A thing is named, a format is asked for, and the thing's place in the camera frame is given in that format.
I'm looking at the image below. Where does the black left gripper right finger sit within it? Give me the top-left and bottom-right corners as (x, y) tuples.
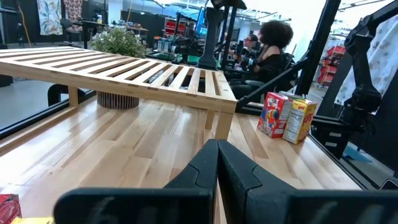
(217, 139), (398, 224)

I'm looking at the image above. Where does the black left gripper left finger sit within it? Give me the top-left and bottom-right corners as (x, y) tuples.
(53, 139), (220, 224)

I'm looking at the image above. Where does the red Froot Loops cereal box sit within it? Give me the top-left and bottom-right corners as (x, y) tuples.
(256, 91), (294, 139)
(0, 194), (22, 224)

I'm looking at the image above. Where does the green Apple Jacks cereal box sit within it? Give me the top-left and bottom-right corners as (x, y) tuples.
(278, 90), (305, 101)

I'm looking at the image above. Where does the wooden slatted shelf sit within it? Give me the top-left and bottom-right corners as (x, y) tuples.
(0, 45), (238, 140)

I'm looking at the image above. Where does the black table clamp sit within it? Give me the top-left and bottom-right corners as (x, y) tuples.
(47, 83), (91, 106)

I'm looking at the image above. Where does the person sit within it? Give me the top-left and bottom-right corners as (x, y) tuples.
(233, 33), (259, 71)
(229, 20), (295, 100)

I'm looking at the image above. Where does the red storage rack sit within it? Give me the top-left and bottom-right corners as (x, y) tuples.
(163, 17), (187, 37)
(317, 45), (346, 86)

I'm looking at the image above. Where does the green plant in striped pot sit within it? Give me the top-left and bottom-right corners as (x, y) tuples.
(90, 26), (149, 110)

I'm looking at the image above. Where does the red floral hanging cloth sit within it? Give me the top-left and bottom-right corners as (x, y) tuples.
(63, 0), (83, 32)

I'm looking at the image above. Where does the black table edge rail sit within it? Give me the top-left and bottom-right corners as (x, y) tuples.
(0, 90), (96, 139)

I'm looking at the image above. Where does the black metal frame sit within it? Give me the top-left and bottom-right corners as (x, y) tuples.
(235, 0), (398, 191)

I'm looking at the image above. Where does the black pedestal column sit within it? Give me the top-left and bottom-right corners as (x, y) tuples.
(197, 0), (247, 71)

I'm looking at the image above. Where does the yellow cable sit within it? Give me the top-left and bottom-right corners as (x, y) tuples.
(17, 4), (32, 47)

